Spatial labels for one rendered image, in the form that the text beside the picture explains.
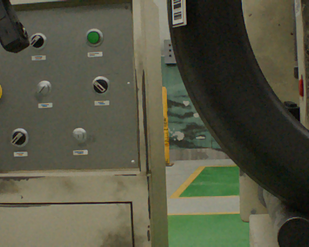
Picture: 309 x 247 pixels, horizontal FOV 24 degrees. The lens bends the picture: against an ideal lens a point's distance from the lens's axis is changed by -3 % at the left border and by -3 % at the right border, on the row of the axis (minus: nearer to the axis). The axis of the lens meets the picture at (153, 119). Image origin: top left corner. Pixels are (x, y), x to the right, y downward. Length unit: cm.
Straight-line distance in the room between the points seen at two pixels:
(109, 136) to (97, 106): 7
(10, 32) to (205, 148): 899
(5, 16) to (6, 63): 63
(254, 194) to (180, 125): 874
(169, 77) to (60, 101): 839
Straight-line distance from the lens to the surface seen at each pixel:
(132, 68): 150
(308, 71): 118
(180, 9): 81
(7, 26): 93
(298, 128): 80
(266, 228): 106
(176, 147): 993
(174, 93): 989
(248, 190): 116
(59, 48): 153
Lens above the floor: 108
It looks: 3 degrees down
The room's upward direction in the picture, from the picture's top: 3 degrees counter-clockwise
